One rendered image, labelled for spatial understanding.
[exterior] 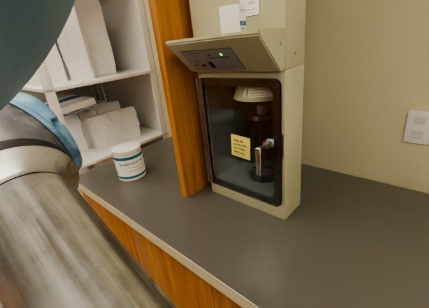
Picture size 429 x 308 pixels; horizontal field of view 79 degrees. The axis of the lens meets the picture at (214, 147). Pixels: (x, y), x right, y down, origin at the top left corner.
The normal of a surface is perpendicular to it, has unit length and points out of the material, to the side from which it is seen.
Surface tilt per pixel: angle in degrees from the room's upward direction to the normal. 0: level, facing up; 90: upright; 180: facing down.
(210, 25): 90
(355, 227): 0
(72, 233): 26
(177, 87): 90
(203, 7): 90
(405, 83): 90
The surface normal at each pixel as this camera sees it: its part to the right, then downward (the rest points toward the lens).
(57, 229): 0.23, -0.81
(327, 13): -0.66, 0.35
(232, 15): -0.40, 0.39
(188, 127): 0.74, 0.18
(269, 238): -0.10, -0.92
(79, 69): 0.20, 0.50
